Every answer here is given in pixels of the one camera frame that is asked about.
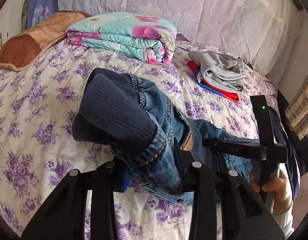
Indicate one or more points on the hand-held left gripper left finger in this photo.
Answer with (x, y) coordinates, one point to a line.
(81, 200)

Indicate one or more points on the folded floral quilt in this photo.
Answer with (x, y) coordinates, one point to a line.
(129, 35)

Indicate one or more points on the person's right forearm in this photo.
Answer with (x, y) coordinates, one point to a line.
(285, 221)

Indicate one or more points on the person's right hand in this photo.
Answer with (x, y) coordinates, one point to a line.
(281, 190)

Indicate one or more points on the brown patterned pillow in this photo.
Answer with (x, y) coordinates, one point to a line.
(36, 40)

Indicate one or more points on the red and blue garment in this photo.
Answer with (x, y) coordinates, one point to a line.
(216, 91)

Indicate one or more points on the purple floral bedspread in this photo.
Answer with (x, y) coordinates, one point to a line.
(31, 120)

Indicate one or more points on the blue patterned pillow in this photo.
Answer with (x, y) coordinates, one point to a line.
(41, 2)

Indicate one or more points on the white lace cloth cover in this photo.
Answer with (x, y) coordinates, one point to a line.
(194, 10)

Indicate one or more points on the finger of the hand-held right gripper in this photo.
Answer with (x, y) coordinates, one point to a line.
(231, 148)

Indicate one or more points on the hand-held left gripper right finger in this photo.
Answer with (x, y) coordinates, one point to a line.
(219, 205)

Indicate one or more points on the beige checked curtain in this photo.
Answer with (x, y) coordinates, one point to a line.
(300, 105)

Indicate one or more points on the blue denim pants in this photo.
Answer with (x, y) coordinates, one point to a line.
(144, 135)

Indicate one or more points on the dark navy garment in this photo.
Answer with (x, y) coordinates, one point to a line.
(286, 135)

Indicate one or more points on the grey folded garment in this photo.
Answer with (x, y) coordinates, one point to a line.
(219, 70)

